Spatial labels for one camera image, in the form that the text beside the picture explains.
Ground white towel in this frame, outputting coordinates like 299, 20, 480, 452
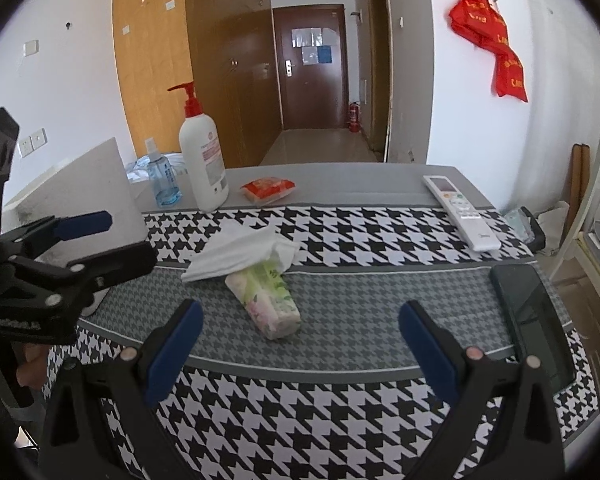
181, 220, 300, 283

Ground floral tissue pack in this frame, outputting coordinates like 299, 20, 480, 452
225, 261, 301, 340

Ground person's hand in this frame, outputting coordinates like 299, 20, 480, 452
16, 344, 50, 390

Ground white foam box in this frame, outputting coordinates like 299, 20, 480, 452
0, 136, 150, 319

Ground light blue crumpled cloth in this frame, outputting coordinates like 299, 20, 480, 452
124, 153, 188, 183

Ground black smartphone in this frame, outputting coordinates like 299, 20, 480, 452
489, 264, 576, 394

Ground blue spray bottle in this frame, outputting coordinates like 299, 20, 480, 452
145, 138, 182, 207

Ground white pump bottle red cap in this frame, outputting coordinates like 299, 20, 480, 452
168, 81, 230, 212

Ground white remote control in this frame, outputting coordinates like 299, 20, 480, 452
422, 176, 502, 252

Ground houndstooth tablecloth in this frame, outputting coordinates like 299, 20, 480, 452
44, 161, 600, 480

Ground red snack packet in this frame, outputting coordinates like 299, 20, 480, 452
240, 177, 296, 206

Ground wooden wardrobe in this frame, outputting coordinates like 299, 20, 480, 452
112, 0, 282, 168

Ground red fire extinguisher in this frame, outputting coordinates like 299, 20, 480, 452
348, 102, 361, 132

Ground dark brown entrance door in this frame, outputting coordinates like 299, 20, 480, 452
273, 4, 349, 130

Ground red hanging bags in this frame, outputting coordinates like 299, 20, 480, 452
449, 0, 528, 103

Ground white wall socket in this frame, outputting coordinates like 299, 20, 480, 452
18, 128, 47, 158

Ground white wall switch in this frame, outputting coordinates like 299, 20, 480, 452
23, 39, 38, 56

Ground wooden slats against wall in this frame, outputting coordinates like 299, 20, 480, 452
565, 144, 591, 233

